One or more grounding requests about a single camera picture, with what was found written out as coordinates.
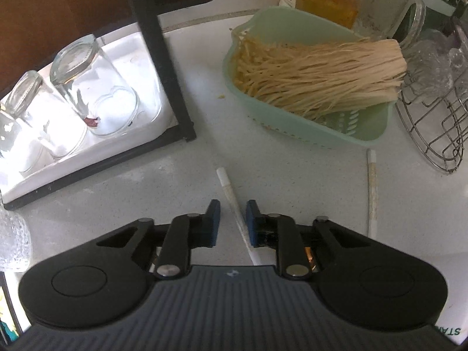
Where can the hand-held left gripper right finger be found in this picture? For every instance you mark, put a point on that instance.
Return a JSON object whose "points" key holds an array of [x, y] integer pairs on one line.
{"points": [[252, 223]]}

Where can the brown wooden cutting board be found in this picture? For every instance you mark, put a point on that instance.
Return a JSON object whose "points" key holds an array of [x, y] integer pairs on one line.
{"points": [[55, 7]]}

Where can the green plastic basket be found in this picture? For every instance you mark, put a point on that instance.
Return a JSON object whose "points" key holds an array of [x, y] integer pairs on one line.
{"points": [[365, 128]]}

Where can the black metal dish rack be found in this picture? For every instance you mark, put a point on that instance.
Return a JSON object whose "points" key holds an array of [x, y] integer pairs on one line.
{"points": [[164, 73]]}

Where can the dried noodle bundle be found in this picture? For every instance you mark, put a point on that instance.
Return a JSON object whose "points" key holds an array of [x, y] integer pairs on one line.
{"points": [[310, 73]]}

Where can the white chopstick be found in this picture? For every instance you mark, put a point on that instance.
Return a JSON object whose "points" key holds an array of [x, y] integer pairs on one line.
{"points": [[230, 197], [372, 197]]}

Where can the small clear glass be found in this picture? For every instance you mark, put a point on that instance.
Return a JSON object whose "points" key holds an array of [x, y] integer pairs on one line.
{"points": [[40, 117], [14, 146], [84, 87]]}

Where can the tall textured glass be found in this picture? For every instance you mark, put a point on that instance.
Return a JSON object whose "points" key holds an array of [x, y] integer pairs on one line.
{"points": [[12, 237]]}

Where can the white drip tray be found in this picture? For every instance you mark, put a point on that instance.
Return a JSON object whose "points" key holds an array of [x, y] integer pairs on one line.
{"points": [[146, 117]]}

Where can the white ceramic mug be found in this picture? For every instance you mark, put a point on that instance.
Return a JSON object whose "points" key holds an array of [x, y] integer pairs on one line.
{"points": [[453, 310]]}

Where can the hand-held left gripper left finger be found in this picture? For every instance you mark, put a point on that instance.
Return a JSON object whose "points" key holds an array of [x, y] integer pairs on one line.
{"points": [[214, 223]]}

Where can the clear stemmed glass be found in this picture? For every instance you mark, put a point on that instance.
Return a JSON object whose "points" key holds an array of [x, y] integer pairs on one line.
{"points": [[427, 58], [461, 44]]}

